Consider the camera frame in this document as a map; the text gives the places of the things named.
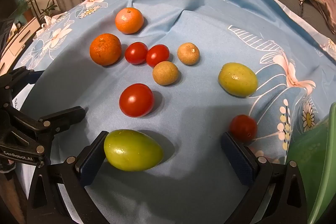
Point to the rough dark orange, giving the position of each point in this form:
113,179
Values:
105,49

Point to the green bowl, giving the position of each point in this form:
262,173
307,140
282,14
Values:
314,152

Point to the red cherry tomato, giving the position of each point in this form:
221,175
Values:
157,54
243,128
136,53

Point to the yellow-green oval fruit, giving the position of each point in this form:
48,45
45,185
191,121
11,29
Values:
237,79

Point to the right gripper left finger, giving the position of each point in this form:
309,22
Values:
46,204

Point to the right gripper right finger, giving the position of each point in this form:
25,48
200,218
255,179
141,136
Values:
275,191

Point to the potted green plant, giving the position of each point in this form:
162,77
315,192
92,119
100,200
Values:
29,9

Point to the large red tomato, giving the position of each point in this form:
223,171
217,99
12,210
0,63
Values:
137,100

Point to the light blue floral cloth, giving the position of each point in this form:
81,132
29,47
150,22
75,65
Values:
195,182

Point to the green oval fruit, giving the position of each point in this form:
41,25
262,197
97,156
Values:
132,151

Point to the smooth orange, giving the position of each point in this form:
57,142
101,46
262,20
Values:
129,20

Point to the tan longan fruit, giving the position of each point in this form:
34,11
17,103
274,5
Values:
165,73
188,53

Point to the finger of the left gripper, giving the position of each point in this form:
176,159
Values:
63,120

